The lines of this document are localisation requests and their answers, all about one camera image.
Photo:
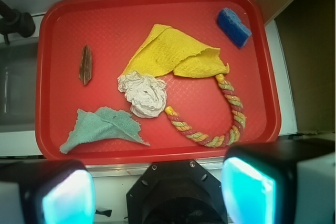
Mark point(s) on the brown wood chip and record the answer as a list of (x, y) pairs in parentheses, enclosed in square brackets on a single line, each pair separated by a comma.
[(85, 69)]

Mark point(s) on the red plastic tray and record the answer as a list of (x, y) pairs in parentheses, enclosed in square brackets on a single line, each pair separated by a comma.
[(114, 30)]

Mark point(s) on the blue sponge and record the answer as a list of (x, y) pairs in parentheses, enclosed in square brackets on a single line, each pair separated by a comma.
[(232, 26)]

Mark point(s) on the teal green cloth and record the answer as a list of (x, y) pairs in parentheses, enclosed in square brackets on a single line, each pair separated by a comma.
[(104, 124)]

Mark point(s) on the black octagonal mount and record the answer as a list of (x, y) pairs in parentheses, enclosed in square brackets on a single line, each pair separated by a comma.
[(176, 192)]

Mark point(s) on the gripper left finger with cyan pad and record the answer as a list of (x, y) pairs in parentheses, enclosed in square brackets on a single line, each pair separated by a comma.
[(46, 192)]

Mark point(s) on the yellow cloth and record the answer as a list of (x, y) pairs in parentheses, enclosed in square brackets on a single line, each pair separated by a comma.
[(167, 50)]

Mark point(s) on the black clamp knob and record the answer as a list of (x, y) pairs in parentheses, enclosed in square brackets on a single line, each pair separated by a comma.
[(14, 21)]

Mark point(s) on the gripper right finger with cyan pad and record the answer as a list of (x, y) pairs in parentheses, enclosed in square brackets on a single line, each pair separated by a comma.
[(285, 181)]

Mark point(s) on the crumpled white paper towel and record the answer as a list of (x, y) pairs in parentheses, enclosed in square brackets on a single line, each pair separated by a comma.
[(146, 94)]

